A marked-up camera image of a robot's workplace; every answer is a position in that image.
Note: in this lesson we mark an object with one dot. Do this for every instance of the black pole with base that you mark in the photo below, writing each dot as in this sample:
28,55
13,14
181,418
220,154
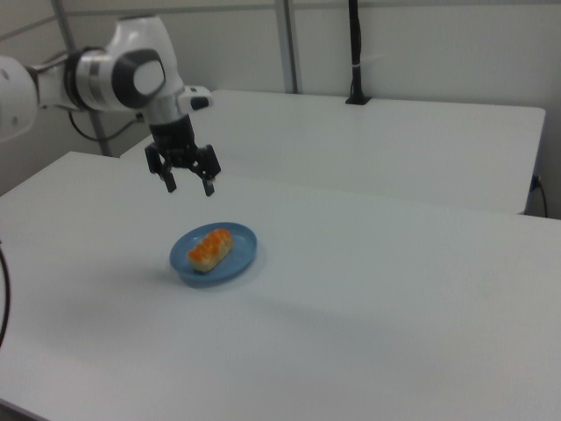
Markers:
356,44

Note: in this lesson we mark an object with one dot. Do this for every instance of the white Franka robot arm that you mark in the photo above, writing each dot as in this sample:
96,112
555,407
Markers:
131,74

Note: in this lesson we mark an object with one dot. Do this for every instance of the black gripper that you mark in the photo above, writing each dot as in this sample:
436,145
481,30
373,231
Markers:
175,140

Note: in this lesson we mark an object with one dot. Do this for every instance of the orange glazed bread roll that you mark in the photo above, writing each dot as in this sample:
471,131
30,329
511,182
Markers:
210,250

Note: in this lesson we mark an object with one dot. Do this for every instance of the blue round plate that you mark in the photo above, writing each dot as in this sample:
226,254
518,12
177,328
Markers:
243,251

